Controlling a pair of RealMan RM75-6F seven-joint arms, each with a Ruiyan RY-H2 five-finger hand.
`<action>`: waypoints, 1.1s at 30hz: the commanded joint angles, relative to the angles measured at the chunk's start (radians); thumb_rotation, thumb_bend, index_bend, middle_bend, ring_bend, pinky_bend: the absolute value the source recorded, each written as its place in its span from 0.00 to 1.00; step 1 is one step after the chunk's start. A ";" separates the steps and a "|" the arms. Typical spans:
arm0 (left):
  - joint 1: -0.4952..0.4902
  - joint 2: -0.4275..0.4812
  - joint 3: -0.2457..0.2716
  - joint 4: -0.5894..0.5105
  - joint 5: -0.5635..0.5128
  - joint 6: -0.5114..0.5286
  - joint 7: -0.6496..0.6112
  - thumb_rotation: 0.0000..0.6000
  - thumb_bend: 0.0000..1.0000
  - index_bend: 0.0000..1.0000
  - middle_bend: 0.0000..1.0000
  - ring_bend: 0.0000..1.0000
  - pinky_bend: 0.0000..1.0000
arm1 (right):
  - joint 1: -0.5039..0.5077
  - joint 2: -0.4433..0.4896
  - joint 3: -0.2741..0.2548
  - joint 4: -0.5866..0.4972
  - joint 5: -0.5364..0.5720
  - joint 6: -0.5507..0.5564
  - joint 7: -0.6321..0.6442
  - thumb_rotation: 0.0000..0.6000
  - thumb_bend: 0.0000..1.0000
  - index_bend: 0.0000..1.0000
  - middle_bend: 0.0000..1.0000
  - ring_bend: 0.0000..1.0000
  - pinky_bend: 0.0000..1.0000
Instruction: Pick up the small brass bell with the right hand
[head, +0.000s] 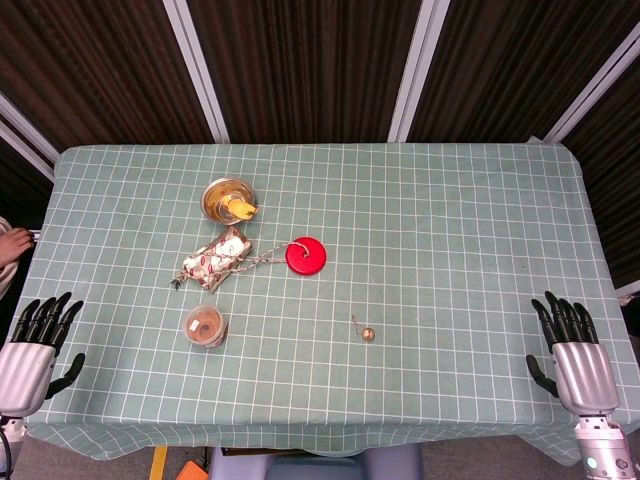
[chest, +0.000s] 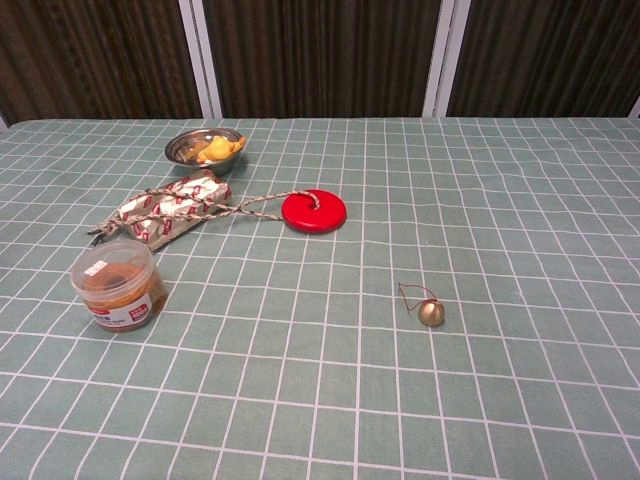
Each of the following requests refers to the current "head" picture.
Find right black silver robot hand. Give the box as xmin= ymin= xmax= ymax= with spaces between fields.
xmin=525 ymin=291 xmax=621 ymax=416

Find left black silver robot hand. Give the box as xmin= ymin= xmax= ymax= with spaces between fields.
xmin=0 ymin=292 xmax=86 ymax=419

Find small brass bell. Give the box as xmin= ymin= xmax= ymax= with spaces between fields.
xmin=350 ymin=313 xmax=377 ymax=344

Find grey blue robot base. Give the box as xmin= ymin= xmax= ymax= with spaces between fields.
xmin=207 ymin=444 xmax=425 ymax=480

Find person's bare hand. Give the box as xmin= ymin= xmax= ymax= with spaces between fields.
xmin=0 ymin=227 xmax=36 ymax=269

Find clear plastic jar brown contents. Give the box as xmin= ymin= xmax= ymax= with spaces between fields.
xmin=180 ymin=304 xmax=230 ymax=350

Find orange object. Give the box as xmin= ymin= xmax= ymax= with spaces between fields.
xmin=175 ymin=459 xmax=209 ymax=480

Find green checked tablecloth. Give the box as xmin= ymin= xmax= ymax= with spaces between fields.
xmin=24 ymin=142 xmax=636 ymax=459

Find red white snack packets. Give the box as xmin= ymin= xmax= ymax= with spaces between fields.
xmin=180 ymin=224 xmax=254 ymax=294

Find steel bowl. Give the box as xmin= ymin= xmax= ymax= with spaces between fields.
xmin=200 ymin=177 xmax=257 ymax=222

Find yellow peel piece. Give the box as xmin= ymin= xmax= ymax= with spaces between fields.
xmin=219 ymin=195 xmax=260 ymax=221

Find red disc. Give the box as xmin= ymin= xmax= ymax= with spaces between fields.
xmin=284 ymin=236 xmax=327 ymax=276

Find white partition post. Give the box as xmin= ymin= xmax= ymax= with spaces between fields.
xmin=387 ymin=0 xmax=451 ymax=144
xmin=542 ymin=34 xmax=640 ymax=144
xmin=0 ymin=92 xmax=60 ymax=184
xmin=162 ymin=0 xmax=231 ymax=145

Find braided rope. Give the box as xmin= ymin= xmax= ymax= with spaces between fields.
xmin=169 ymin=241 xmax=311 ymax=291

